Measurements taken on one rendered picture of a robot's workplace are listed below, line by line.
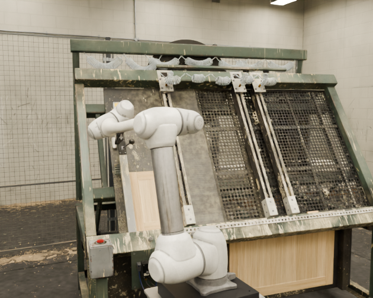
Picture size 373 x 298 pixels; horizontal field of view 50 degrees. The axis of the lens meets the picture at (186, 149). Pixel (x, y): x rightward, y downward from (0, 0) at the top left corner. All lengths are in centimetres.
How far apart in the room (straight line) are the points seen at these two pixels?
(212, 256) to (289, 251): 145
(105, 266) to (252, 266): 124
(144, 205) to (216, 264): 88
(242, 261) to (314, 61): 686
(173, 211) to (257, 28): 751
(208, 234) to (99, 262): 67
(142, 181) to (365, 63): 636
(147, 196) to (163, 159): 93
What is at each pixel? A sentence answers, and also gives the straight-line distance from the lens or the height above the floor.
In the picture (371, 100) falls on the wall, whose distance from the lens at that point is 821.
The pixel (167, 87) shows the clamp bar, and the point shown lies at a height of 180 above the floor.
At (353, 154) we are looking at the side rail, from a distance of 346.
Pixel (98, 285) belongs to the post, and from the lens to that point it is 230.
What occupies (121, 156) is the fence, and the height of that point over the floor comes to 133.
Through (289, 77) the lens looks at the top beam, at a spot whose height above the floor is 190.
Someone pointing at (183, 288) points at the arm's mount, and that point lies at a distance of 193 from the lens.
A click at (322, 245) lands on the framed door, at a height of 58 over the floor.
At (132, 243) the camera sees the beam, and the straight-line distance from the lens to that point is 245.
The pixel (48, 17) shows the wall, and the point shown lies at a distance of 745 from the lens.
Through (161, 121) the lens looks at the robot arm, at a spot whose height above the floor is 160.
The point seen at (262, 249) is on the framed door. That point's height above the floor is 61.
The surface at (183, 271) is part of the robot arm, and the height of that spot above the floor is 98.
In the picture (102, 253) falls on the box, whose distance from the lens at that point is 221.
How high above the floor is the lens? 166
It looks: 6 degrees down
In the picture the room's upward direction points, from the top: straight up
